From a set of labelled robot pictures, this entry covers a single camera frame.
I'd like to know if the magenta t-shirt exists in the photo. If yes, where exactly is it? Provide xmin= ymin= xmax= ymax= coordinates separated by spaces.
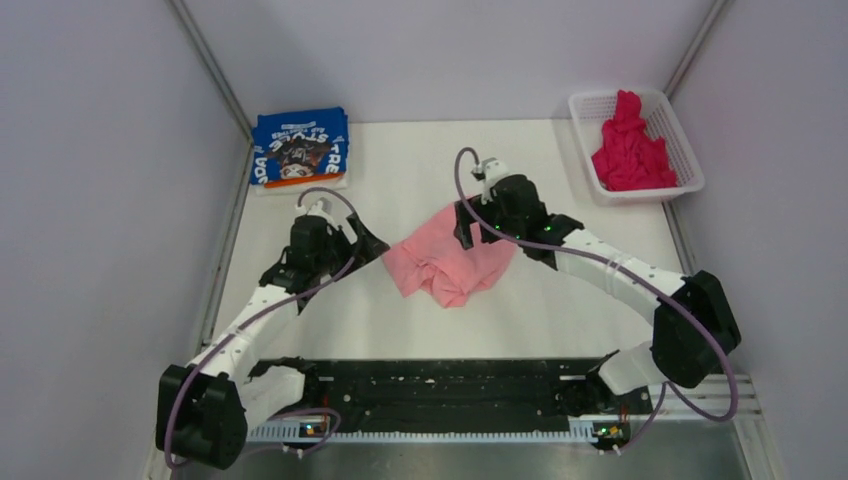
xmin=591 ymin=90 xmax=678 ymax=192

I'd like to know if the light pink t-shirt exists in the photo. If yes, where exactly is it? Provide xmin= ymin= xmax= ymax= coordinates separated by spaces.
xmin=382 ymin=204 xmax=517 ymax=308

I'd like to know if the folded white orange t-shirt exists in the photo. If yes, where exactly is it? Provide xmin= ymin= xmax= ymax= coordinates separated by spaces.
xmin=250 ymin=174 xmax=348 ymax=196

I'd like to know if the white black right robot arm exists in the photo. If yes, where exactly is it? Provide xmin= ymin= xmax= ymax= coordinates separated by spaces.
xmin=454 ymin=174 xmax=741 ymax=412

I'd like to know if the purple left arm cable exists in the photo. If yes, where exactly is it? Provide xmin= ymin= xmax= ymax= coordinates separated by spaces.
xmin=162 ymin=186 xmax=362 ymax=472

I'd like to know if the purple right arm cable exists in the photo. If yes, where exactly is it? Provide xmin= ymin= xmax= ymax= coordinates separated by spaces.
xmin=453 ymin=146 xmax=740 ymax=458

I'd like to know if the aluminium rail frame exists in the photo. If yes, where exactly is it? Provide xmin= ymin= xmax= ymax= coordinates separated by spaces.
xmin=146 ymin=379 xmax=788 ymax=479

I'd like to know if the folded blue printed t-shirt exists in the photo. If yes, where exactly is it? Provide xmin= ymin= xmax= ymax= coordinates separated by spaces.
xmin=250 ymin=106 xmax=350 ymax=189

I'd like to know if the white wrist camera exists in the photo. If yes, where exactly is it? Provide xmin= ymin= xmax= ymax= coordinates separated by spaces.
xmin=471 ymin=157 xmax=511 ymax=205
xmin=295 ymin=197 xmax=335 ymax=223

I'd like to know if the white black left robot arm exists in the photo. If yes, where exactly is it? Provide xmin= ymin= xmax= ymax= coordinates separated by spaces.
xmin=155 ymin=209 xmax=390 ymax=471

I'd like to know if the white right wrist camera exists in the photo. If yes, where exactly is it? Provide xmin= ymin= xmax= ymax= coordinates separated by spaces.
xmin=471 ymin=157 xmax=511 ymax=205

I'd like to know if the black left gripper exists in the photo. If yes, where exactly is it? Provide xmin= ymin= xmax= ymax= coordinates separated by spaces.
xmin=314 ymin=213 xmax=388 ymax=281

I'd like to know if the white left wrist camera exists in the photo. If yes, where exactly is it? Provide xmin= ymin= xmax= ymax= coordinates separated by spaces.
xmin=295 ymin=197 xmax=335 ymax=223

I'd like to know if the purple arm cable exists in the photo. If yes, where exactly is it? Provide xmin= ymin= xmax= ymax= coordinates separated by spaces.
xmin=162 ymin=186 xmax=362 ymax=472
xmin=453 ymin=146 xmax=740 ymax=458

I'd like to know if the white plastic laundry basket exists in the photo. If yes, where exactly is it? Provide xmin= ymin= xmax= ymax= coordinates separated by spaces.
xmin=568 ymin=89 xmax=705 ymax=206

